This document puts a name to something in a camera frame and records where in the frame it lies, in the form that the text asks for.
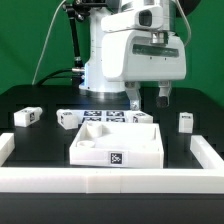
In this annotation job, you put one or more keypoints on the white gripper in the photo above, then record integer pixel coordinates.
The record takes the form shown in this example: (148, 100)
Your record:
(129, 55)

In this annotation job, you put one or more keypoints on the white square tabletop part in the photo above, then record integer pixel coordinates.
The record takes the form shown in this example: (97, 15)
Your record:
(117, 144)

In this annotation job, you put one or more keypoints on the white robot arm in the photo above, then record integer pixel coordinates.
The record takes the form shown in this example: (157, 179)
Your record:
(156, 16)

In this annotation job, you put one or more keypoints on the sheet of fiducial markers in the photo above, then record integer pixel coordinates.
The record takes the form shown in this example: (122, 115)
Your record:
(101, 115)

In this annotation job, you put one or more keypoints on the white U-shaped obstacle fence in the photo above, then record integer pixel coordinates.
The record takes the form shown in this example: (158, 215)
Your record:
(86, 180)

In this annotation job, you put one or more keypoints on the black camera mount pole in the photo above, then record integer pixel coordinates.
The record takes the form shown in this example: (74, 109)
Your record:
(76, 13)

